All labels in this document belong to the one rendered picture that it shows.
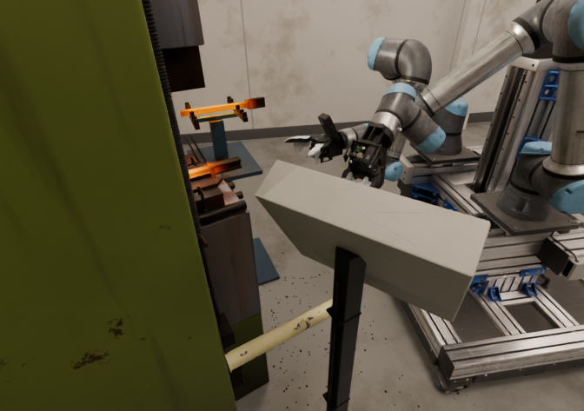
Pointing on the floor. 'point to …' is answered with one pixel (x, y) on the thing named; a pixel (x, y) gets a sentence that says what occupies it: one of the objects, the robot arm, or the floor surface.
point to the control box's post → (353, 277)
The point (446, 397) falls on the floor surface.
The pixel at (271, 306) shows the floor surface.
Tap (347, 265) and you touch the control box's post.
